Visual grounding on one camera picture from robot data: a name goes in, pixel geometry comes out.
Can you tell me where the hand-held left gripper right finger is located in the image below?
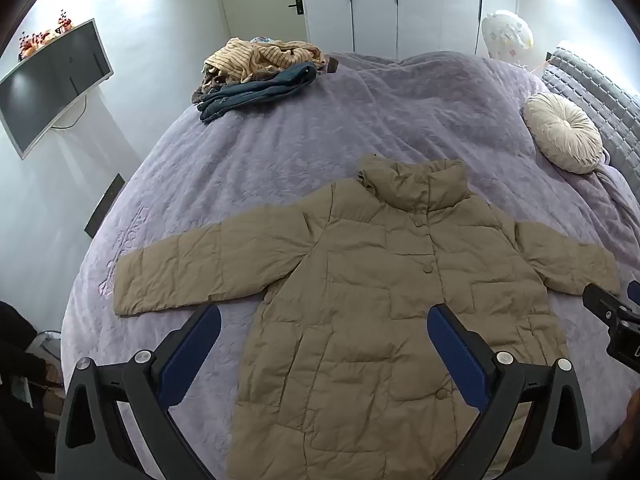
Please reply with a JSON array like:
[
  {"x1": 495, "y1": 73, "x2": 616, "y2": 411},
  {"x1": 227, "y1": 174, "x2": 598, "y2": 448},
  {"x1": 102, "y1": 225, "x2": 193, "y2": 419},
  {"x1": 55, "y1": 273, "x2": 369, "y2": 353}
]
[{"x1": 427, "y1": 302, "x2": 593, "y2": 480}]

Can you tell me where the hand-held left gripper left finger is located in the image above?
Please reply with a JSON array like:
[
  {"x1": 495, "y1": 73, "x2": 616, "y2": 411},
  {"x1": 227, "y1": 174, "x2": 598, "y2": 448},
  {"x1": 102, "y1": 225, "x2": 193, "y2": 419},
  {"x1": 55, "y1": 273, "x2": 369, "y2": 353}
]
[{"x1": 54, "y1": 304, "x2": 222, "y2": 480}]

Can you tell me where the khaki puffer jacket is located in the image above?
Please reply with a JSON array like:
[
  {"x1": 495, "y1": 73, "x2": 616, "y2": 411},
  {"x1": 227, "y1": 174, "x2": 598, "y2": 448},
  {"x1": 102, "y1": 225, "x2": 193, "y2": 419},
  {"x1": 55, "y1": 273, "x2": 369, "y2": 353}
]
[{"x1": 112, "y1": 154, "x2": 621, "y2": 480}]

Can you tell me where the person's right forearm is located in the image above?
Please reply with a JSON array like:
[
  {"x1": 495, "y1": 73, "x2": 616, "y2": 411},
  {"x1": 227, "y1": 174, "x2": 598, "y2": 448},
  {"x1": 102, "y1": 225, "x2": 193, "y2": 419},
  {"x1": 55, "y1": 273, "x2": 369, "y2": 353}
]
[{"x1": 614, "y1": 396, "x2": 640, "y2": 466}]

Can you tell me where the round cream cushion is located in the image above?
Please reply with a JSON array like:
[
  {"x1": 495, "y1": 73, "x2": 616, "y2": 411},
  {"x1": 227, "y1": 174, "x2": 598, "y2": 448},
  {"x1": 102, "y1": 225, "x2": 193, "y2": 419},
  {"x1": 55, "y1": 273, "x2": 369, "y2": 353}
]
[{"x1": 523, "y1": 92, "x2": 603, "y2": 175}]

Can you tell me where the bed with purple blanket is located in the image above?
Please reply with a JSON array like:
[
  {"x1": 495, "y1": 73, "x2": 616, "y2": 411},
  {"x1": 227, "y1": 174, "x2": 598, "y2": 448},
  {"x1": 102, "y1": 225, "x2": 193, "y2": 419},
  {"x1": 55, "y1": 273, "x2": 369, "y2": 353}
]
[{"x1": 60, "y1": 50, "x2": 640, "y2": 480}]

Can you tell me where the brown garment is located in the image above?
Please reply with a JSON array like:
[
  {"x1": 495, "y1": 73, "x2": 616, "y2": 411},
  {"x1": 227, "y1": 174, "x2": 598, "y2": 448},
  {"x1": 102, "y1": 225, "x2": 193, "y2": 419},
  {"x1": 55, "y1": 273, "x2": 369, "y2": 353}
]
[{"x1": 192, "y1": 71, "x2": 236, "y2": 107}]

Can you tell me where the dark blue garment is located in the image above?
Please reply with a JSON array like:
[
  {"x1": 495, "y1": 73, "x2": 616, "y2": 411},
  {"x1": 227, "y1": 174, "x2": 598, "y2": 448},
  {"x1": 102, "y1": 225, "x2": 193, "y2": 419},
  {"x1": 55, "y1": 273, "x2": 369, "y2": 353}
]
[{"x1": 199, "y1": 62, "x2": 318, "y2": 123}]

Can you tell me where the printed white balloon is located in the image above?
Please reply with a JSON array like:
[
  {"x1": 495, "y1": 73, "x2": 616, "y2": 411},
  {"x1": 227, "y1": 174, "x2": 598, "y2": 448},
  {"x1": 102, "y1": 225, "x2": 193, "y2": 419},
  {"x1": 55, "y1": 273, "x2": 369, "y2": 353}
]
[{"x1": 481, "y1": 10, "x2": 534, "y2": 67}]

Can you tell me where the beige striped garment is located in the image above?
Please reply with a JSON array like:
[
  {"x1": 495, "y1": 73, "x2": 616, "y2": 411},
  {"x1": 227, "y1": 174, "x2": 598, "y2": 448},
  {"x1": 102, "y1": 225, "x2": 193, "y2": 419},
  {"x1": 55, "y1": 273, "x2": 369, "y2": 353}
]
[{"x1": 204, "y1": 37, "x2": 326, "y2": 86}]

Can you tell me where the red flower decoration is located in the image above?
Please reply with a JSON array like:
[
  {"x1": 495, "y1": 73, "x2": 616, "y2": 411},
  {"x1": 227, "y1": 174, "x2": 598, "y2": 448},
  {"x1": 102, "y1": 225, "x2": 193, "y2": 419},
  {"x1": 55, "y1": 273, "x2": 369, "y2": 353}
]
[{"x1": 19, "y1": 9, "x2": 75, "y2": 61}]

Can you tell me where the white wardrobe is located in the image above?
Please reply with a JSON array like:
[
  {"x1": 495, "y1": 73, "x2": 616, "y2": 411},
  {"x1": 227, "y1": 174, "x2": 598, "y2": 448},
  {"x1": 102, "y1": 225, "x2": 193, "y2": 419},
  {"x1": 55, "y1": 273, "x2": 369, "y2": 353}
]
[{"x1": 298, "y1": 0, "x2": 483, "y2": 59}]

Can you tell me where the white door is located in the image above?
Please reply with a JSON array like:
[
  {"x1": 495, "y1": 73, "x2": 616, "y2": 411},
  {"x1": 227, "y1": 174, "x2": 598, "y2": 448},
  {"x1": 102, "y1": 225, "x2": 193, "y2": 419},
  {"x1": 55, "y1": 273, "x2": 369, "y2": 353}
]
[{"x1": 212, "y1": 0, "x2": 306, "y2": 56}]

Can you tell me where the dark wall panel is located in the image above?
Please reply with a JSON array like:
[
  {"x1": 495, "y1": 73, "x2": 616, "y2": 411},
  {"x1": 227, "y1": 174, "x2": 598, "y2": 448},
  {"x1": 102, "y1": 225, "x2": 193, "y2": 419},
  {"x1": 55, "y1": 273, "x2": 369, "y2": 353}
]
[{"x1": 84, "y1": 173, "x2": 126, "y2": 238}]

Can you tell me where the television cable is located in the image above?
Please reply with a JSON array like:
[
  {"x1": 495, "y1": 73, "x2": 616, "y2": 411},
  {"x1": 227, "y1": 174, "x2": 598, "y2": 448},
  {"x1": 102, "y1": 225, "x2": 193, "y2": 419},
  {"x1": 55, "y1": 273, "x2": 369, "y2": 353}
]
[{"x1": 52, "y1": 94, "x2": 89, "y2": 131}]

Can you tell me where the wall-mounted television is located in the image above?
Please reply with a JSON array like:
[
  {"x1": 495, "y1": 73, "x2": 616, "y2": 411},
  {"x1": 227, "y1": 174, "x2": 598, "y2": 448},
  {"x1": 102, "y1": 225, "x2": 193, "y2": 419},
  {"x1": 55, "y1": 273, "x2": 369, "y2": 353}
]
[{"x1": 0, "y1": 18, "x2": 113, "y2": 161}]

